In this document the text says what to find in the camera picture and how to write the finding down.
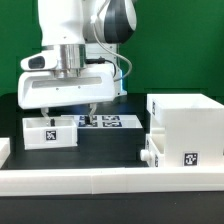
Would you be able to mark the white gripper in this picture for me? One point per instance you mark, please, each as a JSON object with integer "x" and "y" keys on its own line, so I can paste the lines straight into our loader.
{"x": 42, "y": 90}

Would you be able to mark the white drawer tray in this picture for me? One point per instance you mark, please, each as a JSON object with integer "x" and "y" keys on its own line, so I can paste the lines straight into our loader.
{"x": 42, "y": 133}
{"x": 153, "y": 153}

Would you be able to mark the white front drawer tray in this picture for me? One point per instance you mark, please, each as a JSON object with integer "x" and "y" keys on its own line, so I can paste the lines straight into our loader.
{"x": 153, "y": 153}

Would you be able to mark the white drawer cabinet box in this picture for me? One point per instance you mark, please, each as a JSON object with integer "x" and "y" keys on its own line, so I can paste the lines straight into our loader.
{"x": 193, "y": 127}

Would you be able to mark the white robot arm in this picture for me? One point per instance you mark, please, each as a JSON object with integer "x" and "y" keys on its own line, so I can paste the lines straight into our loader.
{"x": 61, "y": 74}

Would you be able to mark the white left fence block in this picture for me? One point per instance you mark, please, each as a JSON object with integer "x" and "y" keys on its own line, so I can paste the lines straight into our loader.
{"x": 4, "y": 150}

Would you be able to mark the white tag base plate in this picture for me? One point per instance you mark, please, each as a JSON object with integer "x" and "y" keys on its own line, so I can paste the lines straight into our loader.
{"x": 107, "y": 121}

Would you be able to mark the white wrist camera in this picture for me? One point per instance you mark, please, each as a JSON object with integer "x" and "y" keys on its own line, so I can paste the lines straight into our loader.
{"x": 46, "y": 60}

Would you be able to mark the white front fence wall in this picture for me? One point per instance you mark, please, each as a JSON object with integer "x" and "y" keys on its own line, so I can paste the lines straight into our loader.
{"x": 109, "y": 181}

